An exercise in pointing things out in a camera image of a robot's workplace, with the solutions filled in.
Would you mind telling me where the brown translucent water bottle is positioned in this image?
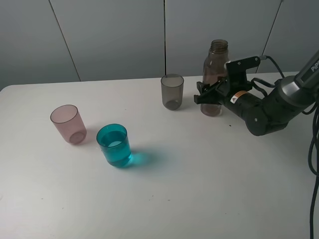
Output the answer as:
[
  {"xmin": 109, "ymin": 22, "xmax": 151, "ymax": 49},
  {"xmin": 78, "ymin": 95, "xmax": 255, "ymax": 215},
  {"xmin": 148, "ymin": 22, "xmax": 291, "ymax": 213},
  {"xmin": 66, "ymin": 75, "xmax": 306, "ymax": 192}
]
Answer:
[{"xmin": 200, "ymin": 39, "xmax": 229, "ymax": 117}]

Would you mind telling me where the black cable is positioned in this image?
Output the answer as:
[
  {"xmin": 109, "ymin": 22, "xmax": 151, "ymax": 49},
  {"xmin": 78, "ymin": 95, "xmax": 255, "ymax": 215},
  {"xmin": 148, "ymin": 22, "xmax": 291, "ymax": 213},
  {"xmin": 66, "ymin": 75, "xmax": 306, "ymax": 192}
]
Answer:
[{"xmin": 250, "ymin": 55, "xmax": 319, "ymax": 239}]

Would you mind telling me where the teal translucent plastic cup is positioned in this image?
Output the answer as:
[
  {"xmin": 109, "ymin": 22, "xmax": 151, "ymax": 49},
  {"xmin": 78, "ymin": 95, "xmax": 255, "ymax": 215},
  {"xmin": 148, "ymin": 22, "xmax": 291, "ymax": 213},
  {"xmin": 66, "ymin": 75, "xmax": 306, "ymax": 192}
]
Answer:
[{"xmin": 96, "ymin": 123, "xmax": 132, "ymax": 168}]

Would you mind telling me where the grey translucent plastic cup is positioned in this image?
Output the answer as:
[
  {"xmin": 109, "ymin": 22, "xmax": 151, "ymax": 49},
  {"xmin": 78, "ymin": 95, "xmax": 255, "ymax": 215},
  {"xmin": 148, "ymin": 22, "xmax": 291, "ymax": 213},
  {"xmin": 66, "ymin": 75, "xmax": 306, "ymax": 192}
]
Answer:
[{"xmin": 160, "ymin": 74, "xmax": 184, "ymax": 111}]

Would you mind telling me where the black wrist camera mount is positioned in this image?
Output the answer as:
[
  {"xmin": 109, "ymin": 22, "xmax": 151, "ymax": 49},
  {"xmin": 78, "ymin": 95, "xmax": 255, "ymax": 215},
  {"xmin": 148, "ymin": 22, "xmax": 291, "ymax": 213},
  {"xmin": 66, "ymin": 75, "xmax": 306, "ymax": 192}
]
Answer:
[{"xmin": 224, "ymin": 56, "xmax": 261, "ymax": 88}]

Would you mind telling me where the pink translucent plastic cup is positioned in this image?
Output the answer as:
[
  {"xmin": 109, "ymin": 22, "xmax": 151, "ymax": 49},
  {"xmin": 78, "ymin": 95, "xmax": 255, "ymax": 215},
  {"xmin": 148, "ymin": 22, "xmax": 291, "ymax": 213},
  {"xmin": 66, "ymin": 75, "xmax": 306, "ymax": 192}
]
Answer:
[{"xmin": 50, "ymin": 105, "xmax": 87, "ymax": 144}]

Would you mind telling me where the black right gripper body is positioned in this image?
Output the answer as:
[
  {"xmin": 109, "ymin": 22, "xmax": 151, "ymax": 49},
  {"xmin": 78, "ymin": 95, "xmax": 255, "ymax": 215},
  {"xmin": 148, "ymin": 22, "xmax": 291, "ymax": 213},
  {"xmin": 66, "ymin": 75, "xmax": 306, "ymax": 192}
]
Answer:
[{"xmin": 215, "ymin": 78, "xmax": 252, "ymax": 112}]

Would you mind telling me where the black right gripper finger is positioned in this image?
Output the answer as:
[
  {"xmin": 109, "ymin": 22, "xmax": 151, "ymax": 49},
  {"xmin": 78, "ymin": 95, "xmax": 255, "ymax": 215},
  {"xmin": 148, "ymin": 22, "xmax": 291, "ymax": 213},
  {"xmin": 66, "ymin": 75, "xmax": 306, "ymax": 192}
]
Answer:
[
  {"xmin": 196, "ymin": 79, "xmax": 224, "ymax": 96},
  {"xmin": 193, "ymin": 87, "xmax": 220, "ymax": 105}
]

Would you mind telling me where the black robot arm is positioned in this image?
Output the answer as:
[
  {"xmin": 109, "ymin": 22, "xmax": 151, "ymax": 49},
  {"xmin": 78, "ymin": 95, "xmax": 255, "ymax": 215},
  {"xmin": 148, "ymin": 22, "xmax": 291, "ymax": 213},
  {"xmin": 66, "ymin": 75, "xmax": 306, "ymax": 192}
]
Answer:
[{"xmin": 194, "ymin": 53, "xmax": 319, "ymax": 136}]

